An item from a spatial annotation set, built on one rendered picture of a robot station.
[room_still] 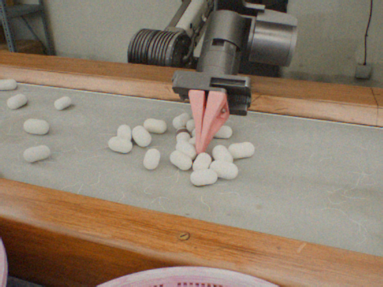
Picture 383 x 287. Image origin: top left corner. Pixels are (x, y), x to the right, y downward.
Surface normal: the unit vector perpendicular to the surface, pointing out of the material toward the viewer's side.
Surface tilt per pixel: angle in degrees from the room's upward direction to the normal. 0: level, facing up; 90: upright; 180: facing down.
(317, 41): 90
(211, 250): 0
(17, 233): 90
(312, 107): 45
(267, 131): 0
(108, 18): 88
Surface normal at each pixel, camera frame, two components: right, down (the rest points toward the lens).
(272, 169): 0.00, -0.87
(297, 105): -0.21, -0.28
